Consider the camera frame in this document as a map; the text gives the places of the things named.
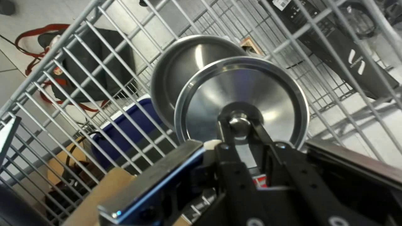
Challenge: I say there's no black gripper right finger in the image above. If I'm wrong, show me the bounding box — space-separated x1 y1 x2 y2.
250 121 367 226

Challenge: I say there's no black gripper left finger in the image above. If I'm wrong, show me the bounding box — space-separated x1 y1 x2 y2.
207 112 271 226

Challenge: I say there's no silver pot lid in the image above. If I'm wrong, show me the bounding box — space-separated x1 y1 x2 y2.
172 55 311 153

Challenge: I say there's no small silver pot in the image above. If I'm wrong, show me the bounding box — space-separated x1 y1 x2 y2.
149 34 248 132

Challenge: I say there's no dark blue container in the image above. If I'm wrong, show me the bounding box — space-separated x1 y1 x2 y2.
88 97 169 171

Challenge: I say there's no flat tan cardboard box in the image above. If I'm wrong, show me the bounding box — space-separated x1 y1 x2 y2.
73 166 137 226

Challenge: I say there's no long black box white print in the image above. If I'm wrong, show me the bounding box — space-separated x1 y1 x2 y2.
267 0 400 101

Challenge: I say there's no brown orange object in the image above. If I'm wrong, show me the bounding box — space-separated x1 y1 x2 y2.
44 139 108 200

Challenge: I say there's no silver wire rack shelf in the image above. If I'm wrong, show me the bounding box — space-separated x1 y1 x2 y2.
0 0 402 225

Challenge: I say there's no black bag with red straps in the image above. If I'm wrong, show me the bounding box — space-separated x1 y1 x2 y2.
14 23 139 117

